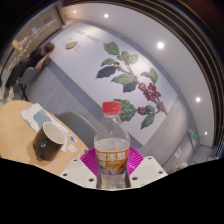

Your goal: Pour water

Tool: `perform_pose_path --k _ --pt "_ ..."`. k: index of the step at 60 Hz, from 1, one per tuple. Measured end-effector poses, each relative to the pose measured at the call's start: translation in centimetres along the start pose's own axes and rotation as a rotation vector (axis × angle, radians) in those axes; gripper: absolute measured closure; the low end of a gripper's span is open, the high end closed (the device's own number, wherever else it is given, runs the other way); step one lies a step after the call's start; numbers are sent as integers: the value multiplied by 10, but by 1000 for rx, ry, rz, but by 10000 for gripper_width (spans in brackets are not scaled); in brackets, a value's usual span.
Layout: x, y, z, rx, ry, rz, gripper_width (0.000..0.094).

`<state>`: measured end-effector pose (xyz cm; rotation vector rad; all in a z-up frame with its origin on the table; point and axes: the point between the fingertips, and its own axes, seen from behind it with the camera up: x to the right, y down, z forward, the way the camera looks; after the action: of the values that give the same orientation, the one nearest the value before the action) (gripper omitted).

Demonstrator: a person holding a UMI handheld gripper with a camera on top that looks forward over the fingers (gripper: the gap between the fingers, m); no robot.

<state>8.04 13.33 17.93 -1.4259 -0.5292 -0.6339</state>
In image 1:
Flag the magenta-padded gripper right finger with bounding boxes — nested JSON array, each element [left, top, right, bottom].
[[127, 145, 169, 190]]

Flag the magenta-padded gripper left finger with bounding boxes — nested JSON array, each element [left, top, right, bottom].
[[59, 146, 100, 190]]

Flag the clear red-capped drink bottle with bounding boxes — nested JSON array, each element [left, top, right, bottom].
[[93, 101, 131, 190]]

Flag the small white packet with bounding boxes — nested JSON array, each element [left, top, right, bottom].
[[67, 143, 80, 154]]

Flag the white paper door notice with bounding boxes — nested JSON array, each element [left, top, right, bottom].
[[174, 147, 184, 159]]

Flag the dark brown mug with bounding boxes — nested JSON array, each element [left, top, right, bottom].
[[32, 121, 67, 161]]

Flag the white paper napkin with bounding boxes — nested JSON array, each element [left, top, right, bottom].
[[20, 102, 70, 153]]

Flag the person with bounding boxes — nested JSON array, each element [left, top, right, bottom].
[[3, 41, 56, 100]]

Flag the recessed ceiling lights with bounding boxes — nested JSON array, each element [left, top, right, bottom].
[[71, 9, 210, 136]]

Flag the coffee plant wall mural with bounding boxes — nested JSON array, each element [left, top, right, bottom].
[[49, 22, 178, 146]]

